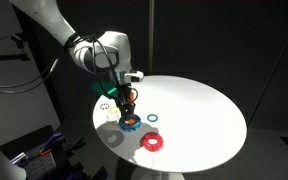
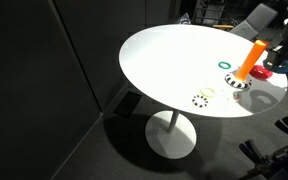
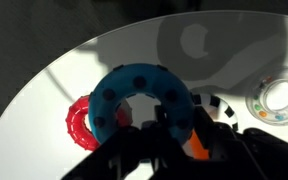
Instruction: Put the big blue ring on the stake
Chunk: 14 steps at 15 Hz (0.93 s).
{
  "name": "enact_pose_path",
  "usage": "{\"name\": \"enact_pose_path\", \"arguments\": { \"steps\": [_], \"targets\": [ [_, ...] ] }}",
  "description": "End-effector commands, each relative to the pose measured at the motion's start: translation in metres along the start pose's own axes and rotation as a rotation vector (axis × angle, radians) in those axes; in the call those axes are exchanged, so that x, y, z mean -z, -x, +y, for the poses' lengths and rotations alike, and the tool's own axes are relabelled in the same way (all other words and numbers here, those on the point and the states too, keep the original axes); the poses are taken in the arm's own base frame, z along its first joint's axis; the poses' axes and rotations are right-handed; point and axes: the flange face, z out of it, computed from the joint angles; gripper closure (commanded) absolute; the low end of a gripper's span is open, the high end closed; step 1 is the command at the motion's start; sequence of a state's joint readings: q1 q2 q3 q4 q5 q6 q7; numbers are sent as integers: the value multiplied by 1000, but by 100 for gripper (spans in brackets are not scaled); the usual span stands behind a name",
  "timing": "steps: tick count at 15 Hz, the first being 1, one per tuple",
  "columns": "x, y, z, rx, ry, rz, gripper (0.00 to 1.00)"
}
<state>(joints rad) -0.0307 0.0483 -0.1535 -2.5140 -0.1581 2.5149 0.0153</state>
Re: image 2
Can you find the grey chair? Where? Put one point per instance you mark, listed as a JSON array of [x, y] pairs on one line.
[[255, 21]]

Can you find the yellow bar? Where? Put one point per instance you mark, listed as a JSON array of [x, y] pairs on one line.
[[223, 26]]

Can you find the dark metal rack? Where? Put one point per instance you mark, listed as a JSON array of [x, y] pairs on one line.
[[207, 11]]

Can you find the white table pedestal base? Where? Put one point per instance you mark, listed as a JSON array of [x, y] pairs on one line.
[[170, 136]]

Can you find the orange stake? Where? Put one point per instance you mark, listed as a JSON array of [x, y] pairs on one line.
[[250, 60]]

